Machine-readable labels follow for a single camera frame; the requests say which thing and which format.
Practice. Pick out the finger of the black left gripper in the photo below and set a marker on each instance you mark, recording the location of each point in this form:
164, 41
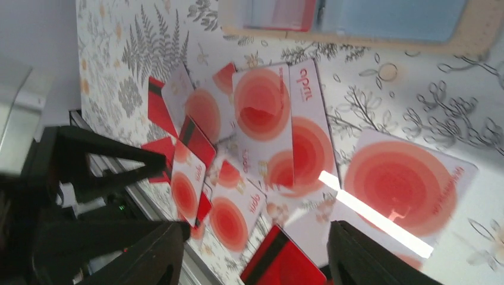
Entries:
94, 165
61, 248

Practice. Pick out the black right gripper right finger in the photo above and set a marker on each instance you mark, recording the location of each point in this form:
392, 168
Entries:
355, 258

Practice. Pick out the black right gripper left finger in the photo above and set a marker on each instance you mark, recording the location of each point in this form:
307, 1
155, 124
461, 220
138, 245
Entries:
154, 259

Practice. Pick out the pile of red white cards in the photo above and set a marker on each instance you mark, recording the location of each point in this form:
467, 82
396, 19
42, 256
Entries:
254, 147

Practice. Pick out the floral patterned table mat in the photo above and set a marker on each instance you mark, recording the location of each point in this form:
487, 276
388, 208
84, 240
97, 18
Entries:
451, 103

